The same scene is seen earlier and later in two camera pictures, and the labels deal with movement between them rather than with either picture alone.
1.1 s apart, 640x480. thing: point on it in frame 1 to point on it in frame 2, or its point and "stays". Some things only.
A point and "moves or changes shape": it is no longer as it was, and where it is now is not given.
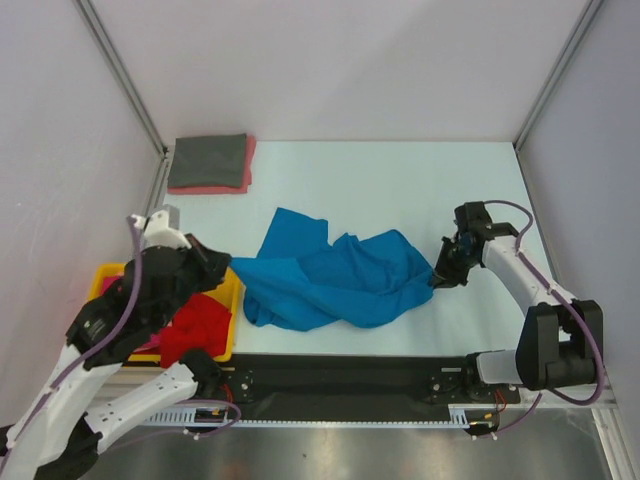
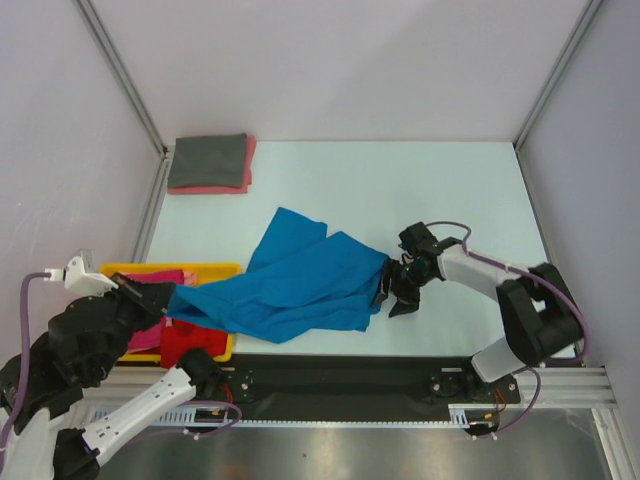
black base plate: (354, 386) stays
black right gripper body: (452, 263) to (407, 278)
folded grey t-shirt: (208, 161) stays
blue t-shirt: (301, 278) moves or changes shape
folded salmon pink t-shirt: (249, 155) stays
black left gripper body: (200, 274) to (137, 309)
